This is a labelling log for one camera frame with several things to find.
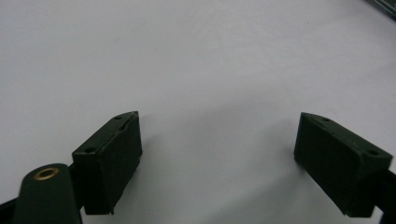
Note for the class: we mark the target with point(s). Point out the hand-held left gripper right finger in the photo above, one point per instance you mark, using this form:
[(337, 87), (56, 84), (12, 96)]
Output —
[(339, 165)]

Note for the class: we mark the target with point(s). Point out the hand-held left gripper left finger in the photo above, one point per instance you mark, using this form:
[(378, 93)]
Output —
[(107, 161)]

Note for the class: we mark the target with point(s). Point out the dark green object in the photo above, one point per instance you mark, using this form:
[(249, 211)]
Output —
[(384, 5)]

